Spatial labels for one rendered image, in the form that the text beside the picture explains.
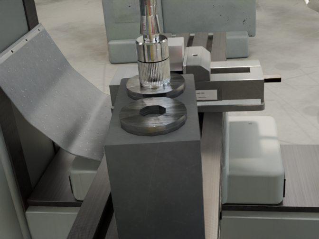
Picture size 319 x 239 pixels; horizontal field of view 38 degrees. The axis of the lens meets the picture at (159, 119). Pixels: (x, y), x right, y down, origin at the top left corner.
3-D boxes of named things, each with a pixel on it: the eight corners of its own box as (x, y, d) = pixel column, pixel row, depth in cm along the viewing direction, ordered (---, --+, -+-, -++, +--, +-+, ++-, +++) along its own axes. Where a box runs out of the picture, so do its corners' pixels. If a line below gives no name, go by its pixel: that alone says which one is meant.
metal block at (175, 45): (184, 61, 111) (183, 36, 108) (183, 70, 105) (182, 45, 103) (163, 62, 111) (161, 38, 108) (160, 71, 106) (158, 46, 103)
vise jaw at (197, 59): (210, 61, 113) (210, 45, 111) (210, 81, 102) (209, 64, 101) (186, 62, 114) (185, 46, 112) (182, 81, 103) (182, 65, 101)
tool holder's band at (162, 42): (166, 50, 65) (165, 42, 65) (133, 50, 66) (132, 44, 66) (169, 39, 70) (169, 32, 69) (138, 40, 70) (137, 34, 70)
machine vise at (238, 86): (259, 84, 116) (260, 41, 111) (265, 110, 103) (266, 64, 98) (121, 88, 120) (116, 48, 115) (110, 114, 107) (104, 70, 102)
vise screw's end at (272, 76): (280, 80, 108) (280, 73, 107) (281, 83, 107) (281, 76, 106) (262, 81, 109) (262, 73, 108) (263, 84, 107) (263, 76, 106)
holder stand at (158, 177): (199, 169, 85) (193, 65, 76) (206, 255, 65) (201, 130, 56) (132, 172, 85) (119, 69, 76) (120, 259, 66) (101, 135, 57)
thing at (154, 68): (169, 87, 68) (166, 50, 65) (137, 88, 69) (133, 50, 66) (172, 75, 72) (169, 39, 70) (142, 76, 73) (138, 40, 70)
